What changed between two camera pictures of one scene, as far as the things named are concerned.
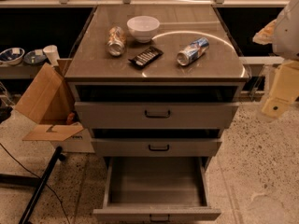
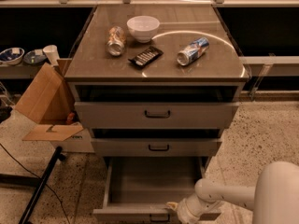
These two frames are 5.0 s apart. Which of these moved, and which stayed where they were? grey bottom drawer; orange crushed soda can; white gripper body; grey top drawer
Moved: white gripper body
Stayed: orange crushed soda can; grey bottom drawer; grey top drawer
